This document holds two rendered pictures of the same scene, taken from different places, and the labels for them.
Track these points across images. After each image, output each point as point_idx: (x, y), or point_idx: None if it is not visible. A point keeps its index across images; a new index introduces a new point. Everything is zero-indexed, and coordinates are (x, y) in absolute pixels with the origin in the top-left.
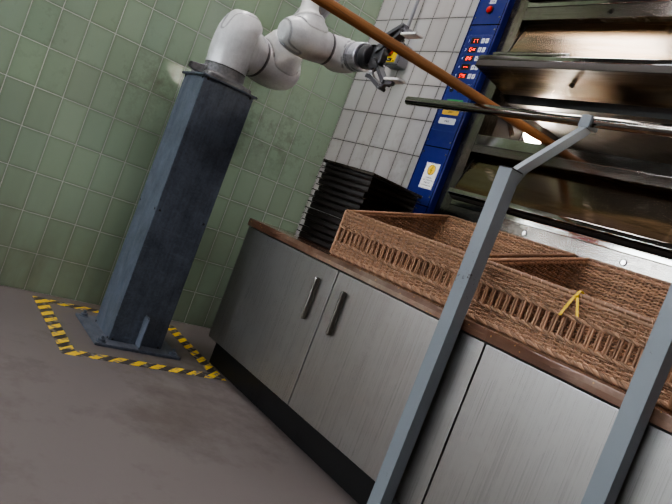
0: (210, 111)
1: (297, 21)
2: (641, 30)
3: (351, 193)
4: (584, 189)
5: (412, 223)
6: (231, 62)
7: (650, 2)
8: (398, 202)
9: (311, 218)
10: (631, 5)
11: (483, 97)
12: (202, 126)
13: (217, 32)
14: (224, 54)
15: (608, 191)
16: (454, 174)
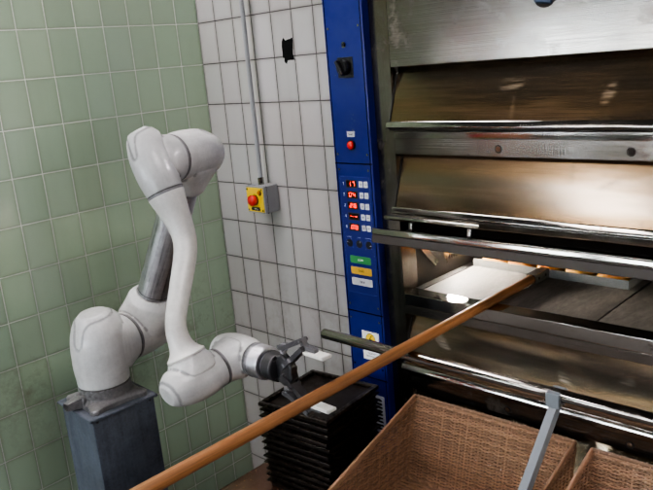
0: (118, 446)
1: (180, 383)
2: (543, 169)
3: (310, 442)
4: (553, 358)
5: (387, 437)
6: (110, 382)
7: (541, 140)
8: (360, 414)
9: (277, 467)
10: (520, 143)
11: (415, 343)
12: (119, 466)
13: (75, 357)
14: (97, 379)
15: (581, 361)
16: (397, 339)
